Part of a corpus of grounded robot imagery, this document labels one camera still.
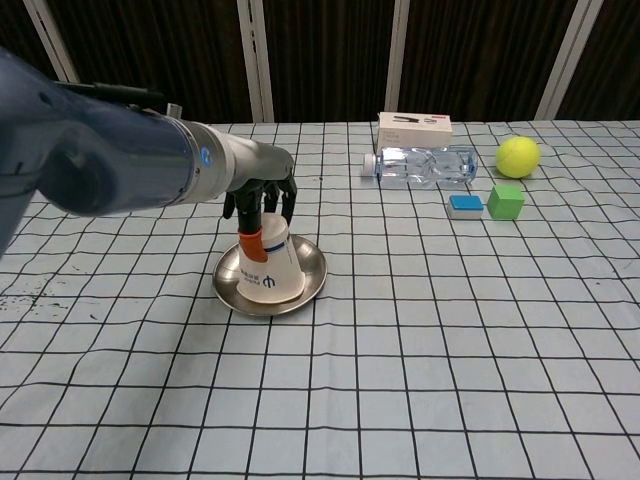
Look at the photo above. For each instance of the green cube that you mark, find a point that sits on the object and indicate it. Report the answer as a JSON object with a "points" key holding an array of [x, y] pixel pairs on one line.
{"points": [[505, 204]]}

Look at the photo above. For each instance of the white stapler box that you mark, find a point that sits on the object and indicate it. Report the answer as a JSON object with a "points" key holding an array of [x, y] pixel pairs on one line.
{"points": [[415, 131]]}

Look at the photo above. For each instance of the clear plastic water bottle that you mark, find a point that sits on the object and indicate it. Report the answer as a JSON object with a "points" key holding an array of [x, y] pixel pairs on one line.
{"points": [[425, 167]]}

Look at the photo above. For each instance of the blue and white block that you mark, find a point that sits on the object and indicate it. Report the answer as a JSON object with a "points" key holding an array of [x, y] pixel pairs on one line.
{"points": [[466, 206]]}

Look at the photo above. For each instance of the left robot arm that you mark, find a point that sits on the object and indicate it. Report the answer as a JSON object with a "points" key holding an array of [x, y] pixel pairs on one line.
{"points": [[100, 155]]}

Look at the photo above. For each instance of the round metal plate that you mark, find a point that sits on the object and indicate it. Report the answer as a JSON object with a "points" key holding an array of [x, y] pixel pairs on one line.
{"points": [[312, 270]]}

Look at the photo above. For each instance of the yellow tennis ball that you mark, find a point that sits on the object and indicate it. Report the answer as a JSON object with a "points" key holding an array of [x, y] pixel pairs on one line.
{"points": [[518, 157]]}

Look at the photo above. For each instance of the white metal frame post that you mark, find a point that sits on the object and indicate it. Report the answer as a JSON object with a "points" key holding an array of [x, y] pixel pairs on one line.
{"points": [[400, 65], [256, 65], [50, 45], [567, 65]]}

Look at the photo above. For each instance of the light blue checked tablecloth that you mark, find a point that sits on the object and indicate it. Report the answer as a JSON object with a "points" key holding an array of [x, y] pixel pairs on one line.
{"points": [[400, 350]]}

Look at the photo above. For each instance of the white paper cup blue print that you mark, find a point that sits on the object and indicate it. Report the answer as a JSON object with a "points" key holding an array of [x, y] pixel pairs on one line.
{"points": [[277, 275]]}

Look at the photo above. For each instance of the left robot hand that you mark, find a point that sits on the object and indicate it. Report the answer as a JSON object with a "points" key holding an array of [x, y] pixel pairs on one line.
{"points": [[262, 162]]}

